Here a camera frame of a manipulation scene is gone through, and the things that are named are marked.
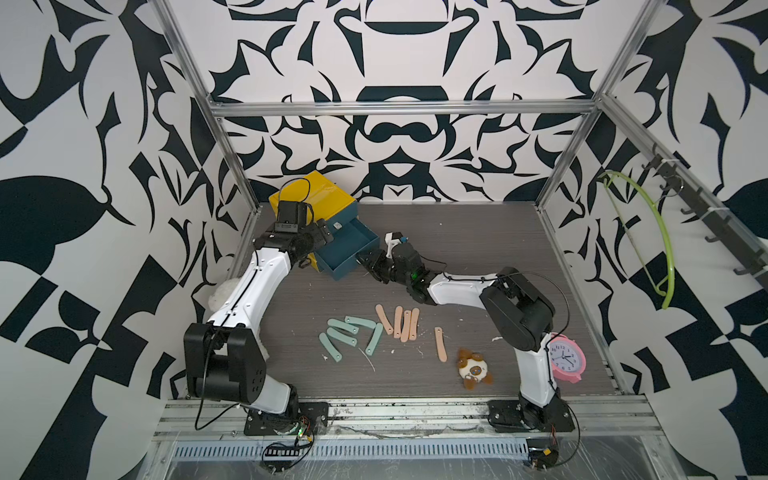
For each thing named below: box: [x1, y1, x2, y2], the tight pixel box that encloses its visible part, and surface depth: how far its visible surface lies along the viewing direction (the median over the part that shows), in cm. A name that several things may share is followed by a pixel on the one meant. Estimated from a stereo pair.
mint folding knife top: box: [344, 316, 376, 329], surface depth 91 cm
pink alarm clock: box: [549, 332, 587, 384], surface depth 83 cm
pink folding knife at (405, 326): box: [400, 310, 411, 343], surface depth 91 cm
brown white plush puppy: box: [458, 348, 493, 391], surface depth 81 cm
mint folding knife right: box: [366, 322, 383, 356], surface depth 89 cm
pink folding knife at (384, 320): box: [375, 304, 394, 335], surface depth 92 cm
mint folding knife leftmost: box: [318, 332, 342, 363], surface depth 86 cm
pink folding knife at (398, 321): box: [394, 305, 404, 339], surface depth 91 cm
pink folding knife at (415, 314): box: [409, 308, 420, 341], surface depth 91 cm
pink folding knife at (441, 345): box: [434, 326, 448, 363], surface depth 87 cm
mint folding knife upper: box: [327, 319, 359, 335], surface depth 91 cm
